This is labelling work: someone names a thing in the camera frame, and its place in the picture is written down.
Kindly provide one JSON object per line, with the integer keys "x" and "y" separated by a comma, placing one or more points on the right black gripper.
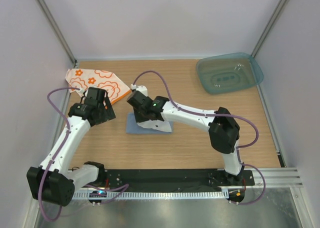
{"x": 138, "y": 118}

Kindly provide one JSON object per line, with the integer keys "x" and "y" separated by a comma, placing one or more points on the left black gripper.
{"x": 108, "y": 114}

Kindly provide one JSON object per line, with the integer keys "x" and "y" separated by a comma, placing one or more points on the blue terry towel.
{"x": 150, "y": 127}

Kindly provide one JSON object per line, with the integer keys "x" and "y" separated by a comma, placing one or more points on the white orange flower towel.
{"x": 106, "y": 80}

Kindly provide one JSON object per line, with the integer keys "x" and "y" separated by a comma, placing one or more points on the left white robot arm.
{"x": 52, "y": 181}

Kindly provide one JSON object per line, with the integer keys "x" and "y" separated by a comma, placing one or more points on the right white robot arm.
{"x": 223, "y": 131}

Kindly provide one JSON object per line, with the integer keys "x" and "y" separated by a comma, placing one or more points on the teal plastic tub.
{"x": 228, "y": 73}

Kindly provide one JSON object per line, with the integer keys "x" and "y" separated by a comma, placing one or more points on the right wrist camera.
{"x": 141, "y": 88}

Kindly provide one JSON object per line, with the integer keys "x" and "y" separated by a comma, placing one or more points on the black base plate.
{"x": 176, "y": 178}

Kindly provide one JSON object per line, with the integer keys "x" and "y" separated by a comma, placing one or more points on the slotted metal rail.
{"x": 90, "y": 194}

